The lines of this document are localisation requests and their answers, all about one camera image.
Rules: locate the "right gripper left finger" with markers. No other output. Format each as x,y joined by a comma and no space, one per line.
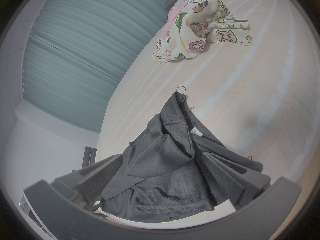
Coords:
95,184

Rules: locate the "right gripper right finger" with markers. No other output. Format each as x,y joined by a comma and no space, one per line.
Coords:
232,181

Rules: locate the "black T-shirt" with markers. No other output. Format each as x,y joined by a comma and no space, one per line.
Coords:
162,171

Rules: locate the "bed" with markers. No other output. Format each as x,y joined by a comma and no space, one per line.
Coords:
225,96

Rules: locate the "pile of clothes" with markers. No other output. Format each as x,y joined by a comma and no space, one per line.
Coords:
190,29

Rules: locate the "black chest of drawers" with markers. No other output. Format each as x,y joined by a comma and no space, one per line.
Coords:
88,157

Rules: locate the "blue-green curtain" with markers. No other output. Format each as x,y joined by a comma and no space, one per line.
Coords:
100,21
70,89

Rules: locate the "grey bedside table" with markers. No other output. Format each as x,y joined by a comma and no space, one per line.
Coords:
171,2

